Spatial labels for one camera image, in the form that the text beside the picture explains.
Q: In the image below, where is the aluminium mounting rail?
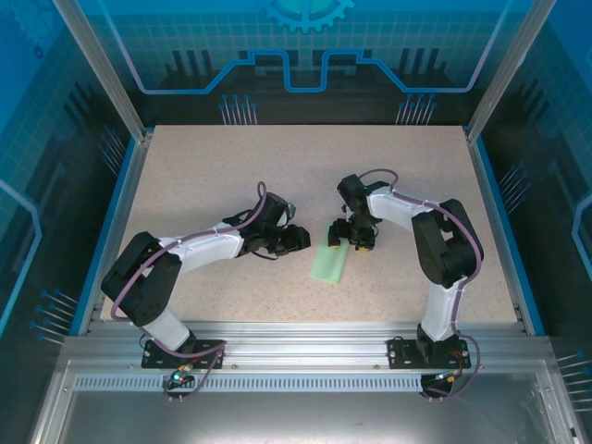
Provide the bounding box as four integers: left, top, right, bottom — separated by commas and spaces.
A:
62, 321, 554, 367

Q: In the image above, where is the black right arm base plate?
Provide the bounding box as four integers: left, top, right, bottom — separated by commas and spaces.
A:
387, 336, 473, 371

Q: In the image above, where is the slotted metal cable duct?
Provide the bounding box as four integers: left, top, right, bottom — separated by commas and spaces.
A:
73, 375, 426, 393

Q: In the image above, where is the aluminium frame post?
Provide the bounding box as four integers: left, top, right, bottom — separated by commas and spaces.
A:
51, 0, 154, 142
463, 0, 559, 142

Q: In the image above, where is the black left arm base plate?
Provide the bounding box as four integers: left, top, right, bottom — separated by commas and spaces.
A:
141, 339, 228, 371

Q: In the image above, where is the sheet metal panel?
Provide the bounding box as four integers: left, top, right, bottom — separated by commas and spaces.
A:
27, 360, 584, 444

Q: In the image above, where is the light green sponge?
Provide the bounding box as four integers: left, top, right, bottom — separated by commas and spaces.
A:
308, 219, 352, 284

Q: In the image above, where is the aluminium side rail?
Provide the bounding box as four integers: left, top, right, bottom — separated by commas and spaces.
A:
76, 131, 156, 337
463, 129, 547, 337

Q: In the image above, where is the cable connector with green light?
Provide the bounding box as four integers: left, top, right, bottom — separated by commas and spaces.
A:
166, 364, 195, 388

